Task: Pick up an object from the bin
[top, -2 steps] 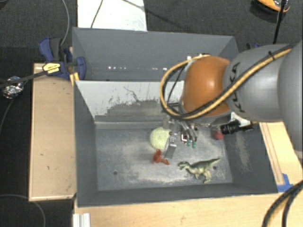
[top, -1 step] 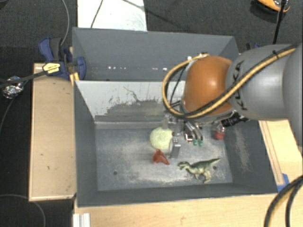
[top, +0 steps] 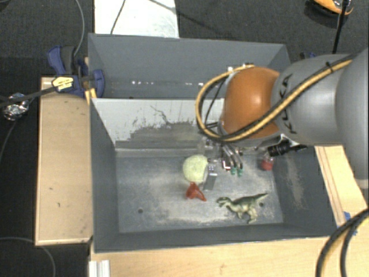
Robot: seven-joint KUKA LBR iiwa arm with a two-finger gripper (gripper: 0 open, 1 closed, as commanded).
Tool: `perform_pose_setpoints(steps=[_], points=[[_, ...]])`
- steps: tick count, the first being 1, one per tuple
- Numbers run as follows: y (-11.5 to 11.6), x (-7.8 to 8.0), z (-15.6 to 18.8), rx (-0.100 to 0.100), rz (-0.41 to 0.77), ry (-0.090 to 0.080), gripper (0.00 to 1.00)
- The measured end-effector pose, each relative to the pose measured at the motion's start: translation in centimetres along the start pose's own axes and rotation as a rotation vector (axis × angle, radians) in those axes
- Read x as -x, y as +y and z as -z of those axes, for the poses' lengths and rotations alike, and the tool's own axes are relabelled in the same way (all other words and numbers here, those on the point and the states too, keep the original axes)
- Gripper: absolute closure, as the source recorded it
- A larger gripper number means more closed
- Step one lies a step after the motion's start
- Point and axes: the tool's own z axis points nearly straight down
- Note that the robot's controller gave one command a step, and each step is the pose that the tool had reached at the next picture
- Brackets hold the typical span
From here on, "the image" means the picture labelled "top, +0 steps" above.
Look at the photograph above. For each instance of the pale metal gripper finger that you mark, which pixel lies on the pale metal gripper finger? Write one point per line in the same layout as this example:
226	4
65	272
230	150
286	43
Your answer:
210	181

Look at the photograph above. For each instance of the small red plastic toy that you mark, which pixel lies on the small red plastic toy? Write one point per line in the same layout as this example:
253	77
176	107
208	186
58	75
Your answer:
194	193

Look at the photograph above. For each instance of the pale yellow-green ball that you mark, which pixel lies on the pale yellow-green ball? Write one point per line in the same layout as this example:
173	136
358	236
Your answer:
194	167

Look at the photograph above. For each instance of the green toy dinosaur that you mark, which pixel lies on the green toy dinosaur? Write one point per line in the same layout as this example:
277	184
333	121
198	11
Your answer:
245	205

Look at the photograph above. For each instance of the small red round object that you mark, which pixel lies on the small red round object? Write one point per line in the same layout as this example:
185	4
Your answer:
267	164

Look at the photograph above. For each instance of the grey metal bin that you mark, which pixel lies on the grey metal bin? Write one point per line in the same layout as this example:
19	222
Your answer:
161	212

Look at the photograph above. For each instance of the pale wood flat board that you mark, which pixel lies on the pale wood flat board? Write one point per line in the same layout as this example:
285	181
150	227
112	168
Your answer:
64	166

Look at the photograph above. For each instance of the black cylinder on white bracket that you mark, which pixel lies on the black cylinder on white bracket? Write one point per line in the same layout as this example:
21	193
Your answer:
279	149

